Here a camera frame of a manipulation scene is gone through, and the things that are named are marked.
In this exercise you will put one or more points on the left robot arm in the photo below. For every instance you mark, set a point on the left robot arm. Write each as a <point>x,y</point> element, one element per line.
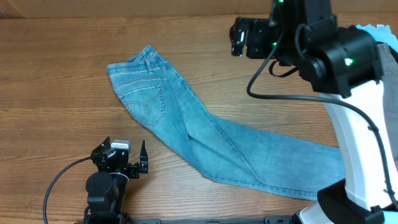
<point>106,188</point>

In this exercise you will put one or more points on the light blue denim jeans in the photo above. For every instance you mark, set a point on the light blue denim jeans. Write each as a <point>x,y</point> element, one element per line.
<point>159,98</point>

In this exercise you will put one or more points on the light blue folded garment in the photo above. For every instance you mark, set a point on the light blue folded garment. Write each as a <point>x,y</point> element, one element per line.
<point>381,33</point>

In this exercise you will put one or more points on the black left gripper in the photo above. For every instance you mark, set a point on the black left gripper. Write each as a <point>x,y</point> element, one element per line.
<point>134,167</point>

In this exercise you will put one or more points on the grey folded trousers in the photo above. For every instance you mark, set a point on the grey folded trousers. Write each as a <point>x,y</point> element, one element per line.
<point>389,79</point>

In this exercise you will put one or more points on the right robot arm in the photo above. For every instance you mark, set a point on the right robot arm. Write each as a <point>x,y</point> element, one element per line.
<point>344,67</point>

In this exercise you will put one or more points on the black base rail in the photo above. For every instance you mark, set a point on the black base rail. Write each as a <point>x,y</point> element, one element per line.
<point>278,219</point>

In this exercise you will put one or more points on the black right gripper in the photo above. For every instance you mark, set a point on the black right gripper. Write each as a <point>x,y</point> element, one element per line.
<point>254,28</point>

